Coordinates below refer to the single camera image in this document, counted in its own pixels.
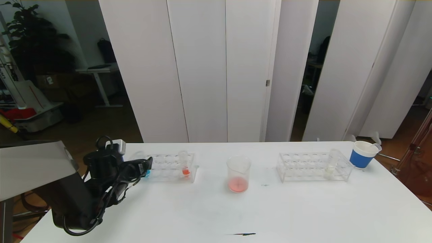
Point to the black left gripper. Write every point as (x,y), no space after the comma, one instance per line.
(145,165)

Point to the blue pigment test tube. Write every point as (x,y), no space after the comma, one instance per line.
(147,173)

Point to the red pigment test tube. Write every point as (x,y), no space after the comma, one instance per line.
(186,172)
(376,147)

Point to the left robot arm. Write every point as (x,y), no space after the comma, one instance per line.
(33,165)

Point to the clear acrylic test tube rack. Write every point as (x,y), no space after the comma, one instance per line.
(168,168)
(310,167)

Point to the clear glass beaker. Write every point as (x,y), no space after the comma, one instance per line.
(238,184)

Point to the pale yellow pigment test tube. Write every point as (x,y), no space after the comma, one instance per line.
(330,172)

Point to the white office desk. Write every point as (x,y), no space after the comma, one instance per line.
(98,70)

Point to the white folding partition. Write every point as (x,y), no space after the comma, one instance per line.
(351,67)
(202,67)

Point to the black backpack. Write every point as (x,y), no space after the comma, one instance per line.
(107,52)

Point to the brown cardboard box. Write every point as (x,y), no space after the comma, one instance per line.
(50,81)

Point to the white machine with column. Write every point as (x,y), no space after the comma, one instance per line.
(33,98)

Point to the red flat item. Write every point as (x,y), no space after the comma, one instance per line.
(20,113)

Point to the yellow black tool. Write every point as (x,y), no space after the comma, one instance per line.
(10,126)

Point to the dark green potted plant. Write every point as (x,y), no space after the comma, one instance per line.
(33,44)

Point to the white blue paper cup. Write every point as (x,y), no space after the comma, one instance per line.
(359,159)

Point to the silver metal rod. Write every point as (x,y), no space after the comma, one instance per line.
(388,157)

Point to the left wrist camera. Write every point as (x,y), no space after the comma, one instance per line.
(118,146)

